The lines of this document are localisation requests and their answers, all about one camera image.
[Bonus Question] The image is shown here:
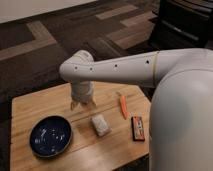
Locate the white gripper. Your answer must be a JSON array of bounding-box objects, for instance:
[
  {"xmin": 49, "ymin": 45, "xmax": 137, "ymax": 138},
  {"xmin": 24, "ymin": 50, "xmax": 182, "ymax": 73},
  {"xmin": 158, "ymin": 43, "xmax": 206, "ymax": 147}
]
[{"xmin": 70, "ymin": 81, "xmax": 96, "ymax": 110}]

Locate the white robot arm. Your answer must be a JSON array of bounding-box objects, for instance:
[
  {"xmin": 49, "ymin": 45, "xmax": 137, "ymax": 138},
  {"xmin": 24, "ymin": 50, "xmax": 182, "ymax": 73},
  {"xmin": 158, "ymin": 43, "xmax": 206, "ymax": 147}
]
[{"xmin": 59, "ymin": 48, "xmax": 213, "ymax": 171}]

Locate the orange carrot toy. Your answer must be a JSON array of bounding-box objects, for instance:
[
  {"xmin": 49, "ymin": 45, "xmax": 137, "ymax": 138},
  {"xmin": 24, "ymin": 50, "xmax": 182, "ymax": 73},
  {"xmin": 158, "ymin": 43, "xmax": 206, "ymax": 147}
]
[{"xmin": 117, "ymin": 92, "xmax": 129, "ymax": 120}]

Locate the dark blue bowl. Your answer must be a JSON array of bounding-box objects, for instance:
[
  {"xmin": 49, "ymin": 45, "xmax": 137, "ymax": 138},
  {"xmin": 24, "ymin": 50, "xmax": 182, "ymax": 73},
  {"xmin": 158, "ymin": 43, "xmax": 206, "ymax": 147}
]
[{"xmin": 29, "ymin": 115, "xmax": 73, "ymax": 158}]

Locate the red and black box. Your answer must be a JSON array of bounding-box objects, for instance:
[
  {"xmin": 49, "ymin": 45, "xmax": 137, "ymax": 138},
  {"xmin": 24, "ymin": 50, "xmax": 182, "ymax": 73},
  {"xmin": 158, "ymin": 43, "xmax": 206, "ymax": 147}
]
[{"xmin": 131, "ymin": 116, "xmax": 145, "ymax": 141}]

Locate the black cabinet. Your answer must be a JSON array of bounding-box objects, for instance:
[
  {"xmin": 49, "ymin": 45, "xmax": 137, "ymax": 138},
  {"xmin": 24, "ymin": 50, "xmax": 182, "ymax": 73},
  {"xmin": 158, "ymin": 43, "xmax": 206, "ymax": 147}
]
[{"xmin": 149, "ymin": 0, "xmax": 213, "ymax": 50}]

